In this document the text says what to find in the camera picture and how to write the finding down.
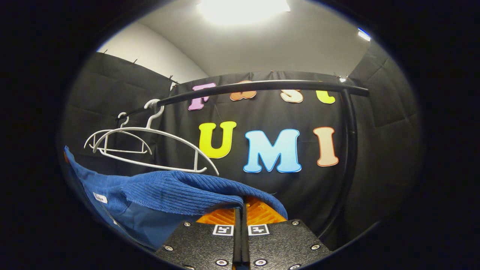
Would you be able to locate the blue corduroy jacket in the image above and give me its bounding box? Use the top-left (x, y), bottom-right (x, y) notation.
top-left (64, 146), bottom-right (288, 251)

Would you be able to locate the white clothes hanger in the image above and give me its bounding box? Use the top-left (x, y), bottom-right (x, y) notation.
top-left (92, 99), bottom-right (220, 177)
top-left (84, 112), bottom-right (153, 155)

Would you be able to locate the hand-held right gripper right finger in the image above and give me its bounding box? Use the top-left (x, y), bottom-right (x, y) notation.
top-left (241, 196), bottom-right (333, 270)

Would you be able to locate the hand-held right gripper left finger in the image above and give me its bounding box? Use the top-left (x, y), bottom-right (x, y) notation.
top-left (154, 207), bottom-right (242, 270)

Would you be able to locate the large ceiling light panel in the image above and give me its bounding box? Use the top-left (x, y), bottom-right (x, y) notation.
top-left (196, 0), bottom-right (291, 26)

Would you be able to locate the black clothes rack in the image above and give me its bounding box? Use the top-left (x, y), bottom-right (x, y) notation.
top-left (115, 79), bottom-right (370, 244)

